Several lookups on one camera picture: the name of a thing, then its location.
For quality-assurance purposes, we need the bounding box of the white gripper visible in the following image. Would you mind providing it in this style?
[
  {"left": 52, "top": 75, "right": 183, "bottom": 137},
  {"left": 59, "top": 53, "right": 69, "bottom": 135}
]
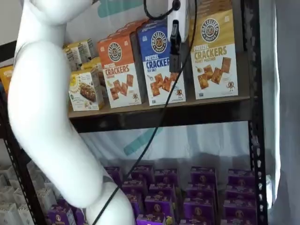
[{"left": 166, "top": 0, "right": 190, "bottom": 73}]

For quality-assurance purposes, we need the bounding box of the yellow white pretzel crackers box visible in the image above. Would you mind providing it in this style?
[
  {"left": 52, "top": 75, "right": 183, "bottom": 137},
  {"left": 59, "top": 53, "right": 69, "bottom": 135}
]
[
  {"left": 194, "top": 0, "right": 236, "bottom": 15},
  {"left": 189, "top": 8, "right": 240, "bottom": 100}
]

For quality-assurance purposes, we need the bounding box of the blue white pretzel crackers box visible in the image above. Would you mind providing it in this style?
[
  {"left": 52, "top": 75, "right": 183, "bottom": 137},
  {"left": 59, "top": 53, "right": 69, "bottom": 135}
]
[
  {"left": 136, "top": 20, "right": 188, "bottom": 107},
  {"left": 140, "top": 16, "right": 169, "bottom": 25}
]

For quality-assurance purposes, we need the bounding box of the orange white pretzel crackers box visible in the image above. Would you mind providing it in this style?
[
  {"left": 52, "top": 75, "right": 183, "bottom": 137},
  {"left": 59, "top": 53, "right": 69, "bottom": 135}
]
[
  {"left": 97, "top": 31, "right": 143, "bottom": 109},
  {"left": 106, "top": 18, "right": 150, "bottom": 42}
]

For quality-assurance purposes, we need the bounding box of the brown shelf board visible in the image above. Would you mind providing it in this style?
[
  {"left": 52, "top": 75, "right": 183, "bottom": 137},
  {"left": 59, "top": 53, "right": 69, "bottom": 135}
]
[{"left": 67, "top": 95, "right": 258, "bottom": 119}]

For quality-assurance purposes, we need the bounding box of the yellow granola bar box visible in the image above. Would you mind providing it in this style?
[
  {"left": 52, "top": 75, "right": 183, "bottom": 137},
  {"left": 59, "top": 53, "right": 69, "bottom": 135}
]
[
  {"left": 62, "top": 45, "right": 82, "bottom": 71},
  {"left": 80, "top": 57, "right": 108, "bottom": 98},
  {"left": 68, "top": 67, "right": 105, "bottom": 112},
  {"left": 87, "top": 38, "right": 99, "bottom": 58},
  {"left": 76, "top": 38, "right": 94, "bottom": 63}
]

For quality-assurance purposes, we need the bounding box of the black metal shelf rack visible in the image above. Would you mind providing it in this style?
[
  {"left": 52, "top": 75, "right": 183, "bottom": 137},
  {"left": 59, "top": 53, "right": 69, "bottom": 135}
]
[{"left": 0, "top": 0, "right": 269, "bottom": 225}]

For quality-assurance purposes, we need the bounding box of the purple Annie's box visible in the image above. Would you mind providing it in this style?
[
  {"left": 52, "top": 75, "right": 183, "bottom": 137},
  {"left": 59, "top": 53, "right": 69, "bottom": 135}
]
[
  {"left": 223, "top": 199, "right": 258, "bottom": 220},
  {"left": 127, "top": 195, "right": 146, "bottom": 215},
  {"left": 221, "top": 218, "right": 257, "bottom": 225},
  {"left": 121, "top": 180, "right": 148, "bottom": 197},
  {"left": 187, "top": 183, "right": 217, "bottom": 200},
  {"left": 105, "top": 165, "right": 123, "bottom": 187},
  {"left": 183, "top": 198, "right": 218, "bottom": 220},
  {"left": 149, "top": 183, "right": 176, "bottom": 198},
  {"left": 47, "top": 203, "right": 76, "bottom": 225},
  {"left": 228, "top": 168, "right": 256, "bottom": 187},
  {"left": 130, "top": 165, "right": 155, "bottom": 182},
  {"left": 225, "top": 184, "right": 258, "bottom": 202},
  {"left": 74, "top": 208, "right": 86, "bottom": 225},
  {"left": 190, "top": 166, "right": 217, "bottom": 186},
  {"left": 135, "top": 213, "right": 169, "bottom": 225},
  {"left": 154, "top": 168, "right": 178, "bottom": 185},
  {"left": 144, "top": 195, "right": 173, "bottom": 216},
  {"left": 181, "top": 218, "right": 218, "bottom": 225}
]

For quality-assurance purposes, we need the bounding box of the orange snack box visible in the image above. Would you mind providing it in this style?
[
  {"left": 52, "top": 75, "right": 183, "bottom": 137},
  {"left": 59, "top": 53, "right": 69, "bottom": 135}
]
[{"left": 0, "top": 65, "right": 15, "bottom": 94}]

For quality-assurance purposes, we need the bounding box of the white backdrop with teal print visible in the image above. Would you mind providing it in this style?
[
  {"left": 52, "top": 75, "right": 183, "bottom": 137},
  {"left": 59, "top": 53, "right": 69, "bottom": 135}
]
[{"left": 63, "top": 0, "right": 254, "bottom": 169}]

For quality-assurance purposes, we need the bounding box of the white curtain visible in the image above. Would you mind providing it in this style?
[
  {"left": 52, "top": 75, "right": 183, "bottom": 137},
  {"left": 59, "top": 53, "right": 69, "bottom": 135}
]
[{"left": 259, "top": 0, "right": 300, "bottom": 225}]

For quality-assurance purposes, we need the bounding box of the white paper carton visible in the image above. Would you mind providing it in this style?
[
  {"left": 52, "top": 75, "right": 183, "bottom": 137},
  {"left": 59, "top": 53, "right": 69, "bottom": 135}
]
[
  {"left": 13, "top": 187, "right": 26, "bottom": 204},
  {"left": 17, "top": 203, "right": 32, "bottom": 225},
  {"left": 0, "top": 202, "right": 21, "bottom": 225},
  {"left": 35, "top": 187, "right": 57, "bottom": 211}
]

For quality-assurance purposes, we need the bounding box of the black cable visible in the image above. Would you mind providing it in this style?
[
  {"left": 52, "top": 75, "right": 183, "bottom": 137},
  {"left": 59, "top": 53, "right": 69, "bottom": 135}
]
[
  {"left": 91, "top": 0, "right": 197, "bottom": 225},
  {"left": 142, "top": 0, "right": 181, "bottom": 20}
]

